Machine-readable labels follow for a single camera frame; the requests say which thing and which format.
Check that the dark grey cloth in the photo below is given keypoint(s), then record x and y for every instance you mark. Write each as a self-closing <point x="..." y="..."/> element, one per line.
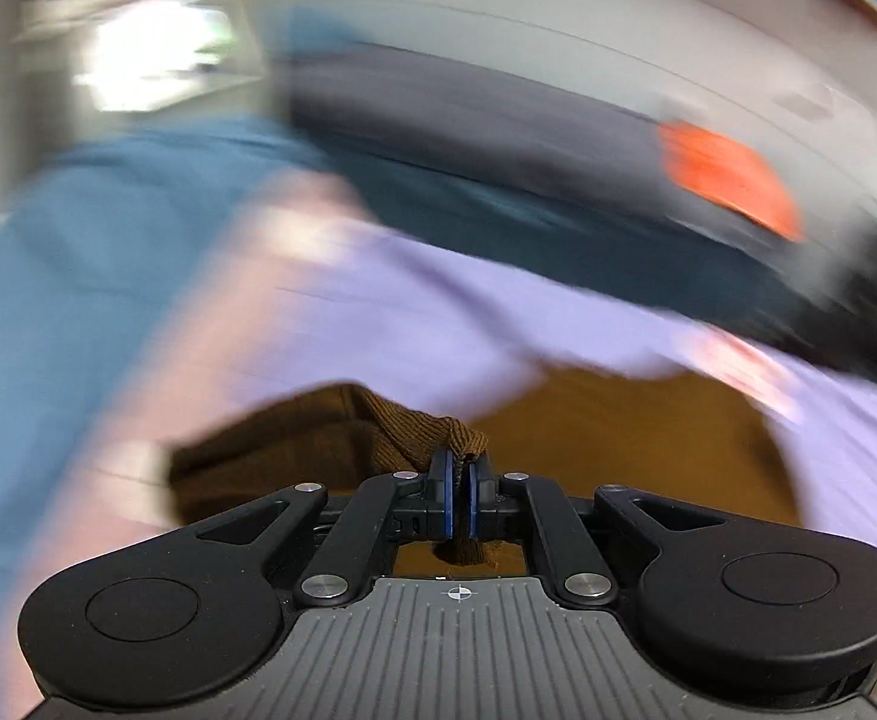
<point x="483" y="150"/>

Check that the brown knit garment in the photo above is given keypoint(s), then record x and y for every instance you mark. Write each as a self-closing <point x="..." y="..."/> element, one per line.
<point x="633" y="450"/>

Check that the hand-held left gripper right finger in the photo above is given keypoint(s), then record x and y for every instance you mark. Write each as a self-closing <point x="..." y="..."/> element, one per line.
<point x="474" y="484"/>

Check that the white machine with knobs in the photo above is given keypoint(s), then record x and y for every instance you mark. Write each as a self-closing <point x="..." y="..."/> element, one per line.
<point x="146" y="52"/>

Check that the blue blanket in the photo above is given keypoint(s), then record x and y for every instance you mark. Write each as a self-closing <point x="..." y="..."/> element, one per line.
<point x="71" y="277"/>

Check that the orange towel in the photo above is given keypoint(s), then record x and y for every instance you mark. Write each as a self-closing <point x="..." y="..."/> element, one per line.
<point x="731" y="172"/>

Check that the purple floral bedsheet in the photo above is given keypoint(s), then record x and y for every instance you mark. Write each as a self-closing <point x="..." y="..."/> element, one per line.
<point x="423" y="300"/>

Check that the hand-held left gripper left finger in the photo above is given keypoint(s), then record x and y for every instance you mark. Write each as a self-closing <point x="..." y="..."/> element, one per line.
<point x="446" y="481"/>

